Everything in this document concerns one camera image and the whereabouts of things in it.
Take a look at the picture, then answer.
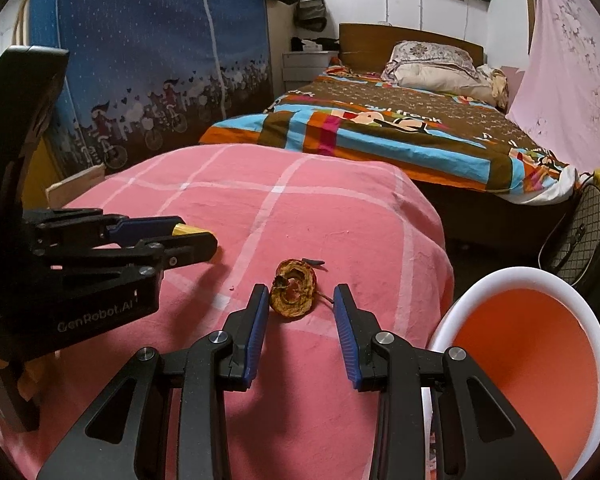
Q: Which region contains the orange trash bin white rim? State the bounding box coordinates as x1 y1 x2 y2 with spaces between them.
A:
428 266 600 479

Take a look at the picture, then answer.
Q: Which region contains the cardboard box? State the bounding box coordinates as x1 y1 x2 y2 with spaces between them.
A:
45 164 106 209

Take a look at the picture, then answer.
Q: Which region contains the pink plaid quilt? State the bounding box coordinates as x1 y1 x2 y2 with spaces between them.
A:
0 144 454 479

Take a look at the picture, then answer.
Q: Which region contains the blue fabric wardrobe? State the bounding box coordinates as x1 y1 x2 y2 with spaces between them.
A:
30 0 273 174

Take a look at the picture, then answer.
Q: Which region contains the checkered bag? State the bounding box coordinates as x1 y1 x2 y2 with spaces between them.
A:
538 175 600 288

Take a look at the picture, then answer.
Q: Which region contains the white nightstand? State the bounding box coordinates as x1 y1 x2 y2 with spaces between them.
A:
282 51 339 91

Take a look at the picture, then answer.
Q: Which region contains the grey handbag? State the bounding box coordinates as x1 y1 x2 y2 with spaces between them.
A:
294 0 327 32

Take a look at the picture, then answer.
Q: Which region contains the wooden headboard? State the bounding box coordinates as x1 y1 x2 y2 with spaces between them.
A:
339 23 486 73

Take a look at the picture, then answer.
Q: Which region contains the colourful bed cover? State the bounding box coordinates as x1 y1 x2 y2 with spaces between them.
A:
200 65 579 205

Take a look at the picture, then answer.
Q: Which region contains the floral pillow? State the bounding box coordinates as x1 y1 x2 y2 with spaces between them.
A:
382 40 478 79

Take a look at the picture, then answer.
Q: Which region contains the pink hanging sheet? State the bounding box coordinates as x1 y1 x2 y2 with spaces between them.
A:
507 0 600 171

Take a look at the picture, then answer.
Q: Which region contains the beige pillow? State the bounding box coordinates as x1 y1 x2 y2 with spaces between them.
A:
382 63 498 106

